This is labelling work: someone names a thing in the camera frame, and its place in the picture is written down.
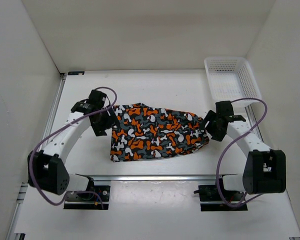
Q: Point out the front aluminium rail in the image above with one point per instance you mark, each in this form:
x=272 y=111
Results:
x=191 y=177

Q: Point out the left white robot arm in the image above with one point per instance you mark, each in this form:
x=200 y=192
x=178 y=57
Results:
x=46 y=163

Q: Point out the aluminium rail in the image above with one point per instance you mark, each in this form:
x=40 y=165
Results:
x=257 y=125
x=191 y=177
x=54 y=106

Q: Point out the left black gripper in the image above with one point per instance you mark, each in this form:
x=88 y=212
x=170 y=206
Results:
x=111 y=122

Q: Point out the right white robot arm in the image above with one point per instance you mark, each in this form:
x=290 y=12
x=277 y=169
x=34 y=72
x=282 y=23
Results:
x=265 y=168

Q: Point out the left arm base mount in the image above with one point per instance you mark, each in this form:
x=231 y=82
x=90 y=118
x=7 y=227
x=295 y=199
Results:
x=89 y=201

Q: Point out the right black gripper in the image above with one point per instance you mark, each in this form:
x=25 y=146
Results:
x=217 y=136

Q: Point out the left aluminium rail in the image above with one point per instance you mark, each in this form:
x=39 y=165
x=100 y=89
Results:
x=54 y=106

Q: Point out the orange camouflage shorts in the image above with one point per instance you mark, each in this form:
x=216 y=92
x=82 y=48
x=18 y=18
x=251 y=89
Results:
x=149 y=133

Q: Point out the right aluminium rail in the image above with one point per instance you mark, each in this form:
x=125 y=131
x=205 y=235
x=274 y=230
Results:
x=257 y=125

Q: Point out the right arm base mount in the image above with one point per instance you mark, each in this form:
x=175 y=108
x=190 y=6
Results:
x=210 y=200

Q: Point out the white plastic mesh basket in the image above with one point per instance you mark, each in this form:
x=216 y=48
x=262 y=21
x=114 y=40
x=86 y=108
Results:
x=231 y=78

